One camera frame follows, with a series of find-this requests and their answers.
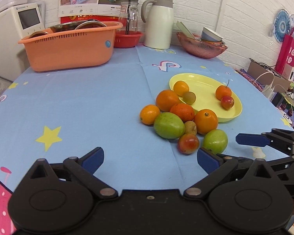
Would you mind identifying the orange plastic basket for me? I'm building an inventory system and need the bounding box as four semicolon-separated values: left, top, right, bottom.
18;21;123;72

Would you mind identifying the pink gift bag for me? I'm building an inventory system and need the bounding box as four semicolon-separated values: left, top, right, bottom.
275;27;294;74

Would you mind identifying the cardboard box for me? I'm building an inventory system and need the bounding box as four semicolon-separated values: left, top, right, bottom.
247;58;290;92

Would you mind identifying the yellow oval plate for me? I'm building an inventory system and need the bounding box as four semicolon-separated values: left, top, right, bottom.
169;73;243;123

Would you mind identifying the steel bowl in basket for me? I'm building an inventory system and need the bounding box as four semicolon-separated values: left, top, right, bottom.
75;20;107;30

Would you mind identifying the navel orange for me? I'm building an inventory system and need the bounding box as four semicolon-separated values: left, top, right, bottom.
193;109;218;135

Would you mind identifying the orange with stem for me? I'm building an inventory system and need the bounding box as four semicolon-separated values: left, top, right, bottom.
215;81;232;100

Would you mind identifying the brown kiwi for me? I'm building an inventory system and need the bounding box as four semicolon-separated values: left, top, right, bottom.
182;91;196;105
184;121;198;135

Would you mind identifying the dark orange tangerine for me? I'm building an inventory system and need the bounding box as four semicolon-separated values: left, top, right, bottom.
170;103;195;123

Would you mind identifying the large green mango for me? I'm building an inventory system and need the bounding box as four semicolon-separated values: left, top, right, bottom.
153;112;185;139

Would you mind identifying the white power charger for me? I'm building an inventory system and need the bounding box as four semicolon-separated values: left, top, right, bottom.
262;85;275;101

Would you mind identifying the red green apple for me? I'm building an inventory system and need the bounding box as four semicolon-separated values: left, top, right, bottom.
178;134;200;154

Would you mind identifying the pink glass bowl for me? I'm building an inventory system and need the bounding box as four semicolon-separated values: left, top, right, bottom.
176;32;228;59

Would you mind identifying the white thermos jug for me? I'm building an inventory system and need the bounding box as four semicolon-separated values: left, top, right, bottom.
141;0;174;49

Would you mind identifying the brown kiwi on plate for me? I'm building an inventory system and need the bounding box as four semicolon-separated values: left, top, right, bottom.
182;91;196;105

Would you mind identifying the small orange on plate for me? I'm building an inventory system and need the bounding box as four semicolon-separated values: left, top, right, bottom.
173;81;190;97

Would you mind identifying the small red apple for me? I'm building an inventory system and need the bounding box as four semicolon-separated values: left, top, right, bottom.
220;96;234;110

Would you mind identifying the white appliance with screen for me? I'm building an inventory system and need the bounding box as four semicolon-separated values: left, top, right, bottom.
0;3;45;81

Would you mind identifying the blue patterned tablecloth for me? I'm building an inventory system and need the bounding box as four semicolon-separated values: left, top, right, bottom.
0;42;294;235

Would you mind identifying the blue decorative wall fan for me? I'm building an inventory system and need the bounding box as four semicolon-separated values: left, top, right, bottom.
270;9;290;43

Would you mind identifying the green white plate in bowl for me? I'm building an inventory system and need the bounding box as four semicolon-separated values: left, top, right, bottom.
176;21;196;39

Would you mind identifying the small green mango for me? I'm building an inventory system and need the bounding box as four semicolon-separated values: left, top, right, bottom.
202;129;228;154

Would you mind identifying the blue white ceramic bowl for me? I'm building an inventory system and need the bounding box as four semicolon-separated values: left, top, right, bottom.
201;27;223;42

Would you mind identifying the small orange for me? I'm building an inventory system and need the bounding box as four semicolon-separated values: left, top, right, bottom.
173;81;190;97
139;105;160;125

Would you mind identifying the large orange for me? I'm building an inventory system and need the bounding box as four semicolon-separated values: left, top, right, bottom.
155;90;180;112

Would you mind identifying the clear glass jar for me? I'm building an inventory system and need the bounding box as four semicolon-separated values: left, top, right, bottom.
119;2;139;34

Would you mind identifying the red plastic colander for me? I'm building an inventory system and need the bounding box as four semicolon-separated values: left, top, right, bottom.
114;30;143;48

